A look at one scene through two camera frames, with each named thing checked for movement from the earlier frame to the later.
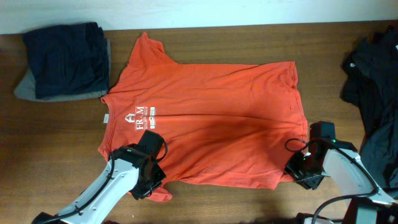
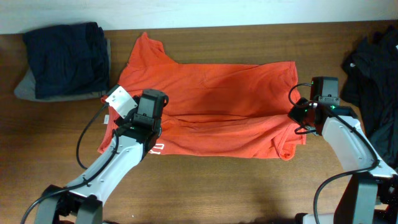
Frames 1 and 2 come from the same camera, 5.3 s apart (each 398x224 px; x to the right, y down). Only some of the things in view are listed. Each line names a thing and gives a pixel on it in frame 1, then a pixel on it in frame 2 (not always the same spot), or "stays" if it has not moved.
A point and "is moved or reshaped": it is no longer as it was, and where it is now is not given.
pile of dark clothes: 370,82 stays
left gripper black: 140,191 → 120,121
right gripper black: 291,168 → 294,114
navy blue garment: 68,60 stays
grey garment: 26,89 stays
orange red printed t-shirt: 232,124 is moved or reshaped
